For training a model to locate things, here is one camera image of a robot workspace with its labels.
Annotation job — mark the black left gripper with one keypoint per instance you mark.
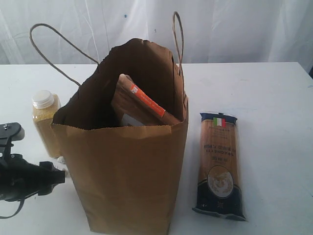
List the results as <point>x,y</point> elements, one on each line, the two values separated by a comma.
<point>20,179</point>

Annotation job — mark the white foil candy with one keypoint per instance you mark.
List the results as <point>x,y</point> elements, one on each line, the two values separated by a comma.
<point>61,160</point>

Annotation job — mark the yellow grain bottle white cap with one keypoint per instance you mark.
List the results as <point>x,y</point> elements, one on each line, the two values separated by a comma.
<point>45,105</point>

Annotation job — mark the large brown paper bag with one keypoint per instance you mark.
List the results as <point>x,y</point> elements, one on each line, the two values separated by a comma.
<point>126,177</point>

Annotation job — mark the brown pouch with orange label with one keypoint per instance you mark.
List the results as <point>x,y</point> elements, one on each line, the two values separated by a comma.
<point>134,108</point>

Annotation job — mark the spaghetti packet with Italian flag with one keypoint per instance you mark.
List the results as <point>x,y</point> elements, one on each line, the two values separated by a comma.
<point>219,191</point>

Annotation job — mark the white backdrop curtain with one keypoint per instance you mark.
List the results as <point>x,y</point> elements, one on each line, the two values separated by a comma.
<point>215,31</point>

